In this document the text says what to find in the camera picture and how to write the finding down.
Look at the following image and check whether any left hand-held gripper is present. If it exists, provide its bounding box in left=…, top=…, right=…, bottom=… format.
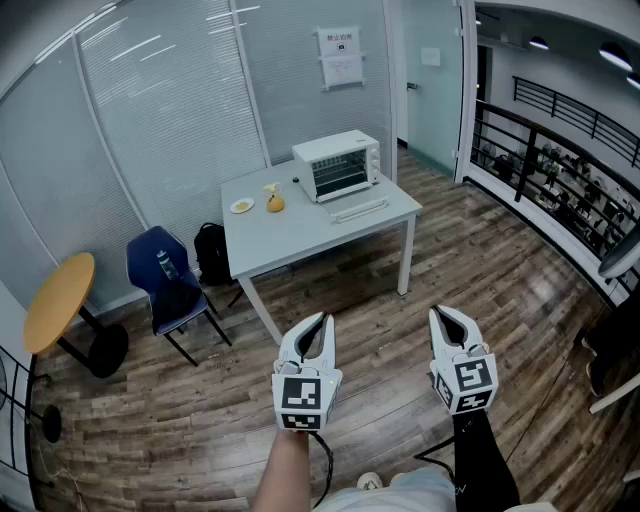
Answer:
left=271, top=312, right=344, bottom=432

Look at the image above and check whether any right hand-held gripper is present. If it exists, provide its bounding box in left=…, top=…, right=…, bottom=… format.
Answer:
left=428, top=305, right=500, bottom=416

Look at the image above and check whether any white glass oven door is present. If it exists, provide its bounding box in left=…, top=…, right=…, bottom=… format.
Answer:
left=319, top=191, right=392, bottom=226

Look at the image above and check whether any person's left forearm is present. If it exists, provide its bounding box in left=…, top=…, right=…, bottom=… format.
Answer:
left=249, top=427, right=314, bottom=512

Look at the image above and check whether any person's right forearm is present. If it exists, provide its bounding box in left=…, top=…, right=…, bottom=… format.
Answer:
left=451, top=407, right=522, bottom=512

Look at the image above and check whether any white toaster oven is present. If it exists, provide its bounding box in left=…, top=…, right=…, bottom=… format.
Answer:
left=291, top=129, right=381, bottom=204

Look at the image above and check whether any white rectangular table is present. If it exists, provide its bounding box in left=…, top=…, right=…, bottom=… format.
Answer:
left=220, top=160, right=424, bottom=346

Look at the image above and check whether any black backpack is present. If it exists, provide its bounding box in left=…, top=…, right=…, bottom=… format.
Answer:
left=193, top=222, right=234, bottom=287

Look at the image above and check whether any black cloth bag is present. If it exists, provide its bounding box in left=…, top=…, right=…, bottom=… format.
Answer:
left=152, top=277, right=204, bottom=326

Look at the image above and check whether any clear water bottle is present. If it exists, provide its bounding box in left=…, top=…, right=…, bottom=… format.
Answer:
left=157, top=249, right=180, bottom=281

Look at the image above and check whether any black chair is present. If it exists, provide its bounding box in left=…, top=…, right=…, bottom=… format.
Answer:
left=581, top=299, right=640, bottom=399

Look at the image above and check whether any person's light shirt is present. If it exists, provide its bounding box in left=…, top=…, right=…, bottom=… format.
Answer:
left=313, top=467, right=457, bottom=512

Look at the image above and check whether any blue plastic chair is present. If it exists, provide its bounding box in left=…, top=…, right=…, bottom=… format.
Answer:
left=125, top=225, right=234, bottom=368

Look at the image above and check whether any black metal railing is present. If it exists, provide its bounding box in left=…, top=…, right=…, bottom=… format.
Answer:
left=512, top=75, right=640, bottom=169
left=471, top=99, right=640, bottom=307

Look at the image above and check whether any round yellow table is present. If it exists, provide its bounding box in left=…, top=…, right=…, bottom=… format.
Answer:
left=23, top=252, right=130, bottom=380

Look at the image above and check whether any black metal stand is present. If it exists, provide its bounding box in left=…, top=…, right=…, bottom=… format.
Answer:
left=0, top=344, right=63, bottom=489

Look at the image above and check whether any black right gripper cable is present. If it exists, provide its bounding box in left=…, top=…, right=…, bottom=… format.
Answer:
left=413, top=359, right=567, bottom=477

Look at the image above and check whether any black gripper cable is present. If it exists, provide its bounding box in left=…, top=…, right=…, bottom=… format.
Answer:
left=413, top=359, right=567, bottom=477
left=308, top=430, right=335, bottom=509

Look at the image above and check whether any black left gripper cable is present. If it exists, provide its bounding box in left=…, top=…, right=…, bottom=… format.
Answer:
left=308, top=430, right=335, bottom=509

